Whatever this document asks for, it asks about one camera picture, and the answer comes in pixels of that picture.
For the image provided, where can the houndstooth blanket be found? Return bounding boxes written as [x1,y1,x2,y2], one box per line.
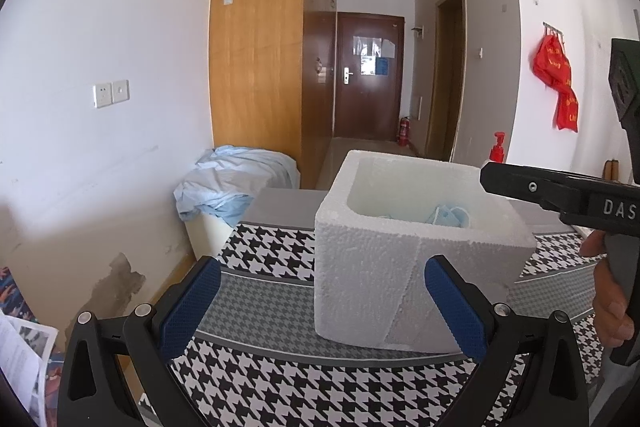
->
[137,187,613,427]

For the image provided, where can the wooden wardrobe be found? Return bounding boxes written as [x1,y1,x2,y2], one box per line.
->
[208,0,338,190]

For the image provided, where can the light blue bedsheet pile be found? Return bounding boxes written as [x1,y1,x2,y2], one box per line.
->
[174,145,301,228]

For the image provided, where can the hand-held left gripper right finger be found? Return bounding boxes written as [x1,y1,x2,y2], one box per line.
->
[424,255,591,427]

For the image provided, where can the printed paper sheets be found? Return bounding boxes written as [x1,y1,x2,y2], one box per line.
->
[0,312,59,423]

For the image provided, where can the person's right hand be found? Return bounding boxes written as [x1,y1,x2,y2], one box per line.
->
[580,230,632,349]

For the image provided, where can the wooden side door frame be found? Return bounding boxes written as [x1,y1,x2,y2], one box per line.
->
[425,0,467,162]

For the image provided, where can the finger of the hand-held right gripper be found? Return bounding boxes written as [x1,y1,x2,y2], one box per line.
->
[480,163,592,214]

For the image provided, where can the blue face mask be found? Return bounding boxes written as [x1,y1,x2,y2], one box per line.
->
[425,204,472,228]

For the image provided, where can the double wall socket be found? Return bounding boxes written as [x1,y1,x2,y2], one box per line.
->
[92,79,130,109]

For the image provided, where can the red plastic bag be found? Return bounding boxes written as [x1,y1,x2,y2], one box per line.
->
[532,32,572,94]
[556,87,580,132]

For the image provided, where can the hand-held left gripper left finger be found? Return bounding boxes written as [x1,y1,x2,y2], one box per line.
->
[56,255,222,427]

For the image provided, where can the brown entrance door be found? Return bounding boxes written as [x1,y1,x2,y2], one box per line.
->
[336,12,405,140]

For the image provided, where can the white foam box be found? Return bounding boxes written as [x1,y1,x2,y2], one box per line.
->
[314,150,538,354]

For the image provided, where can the white lotion bottle red pump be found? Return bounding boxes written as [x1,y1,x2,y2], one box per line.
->
[489,132,507,166]

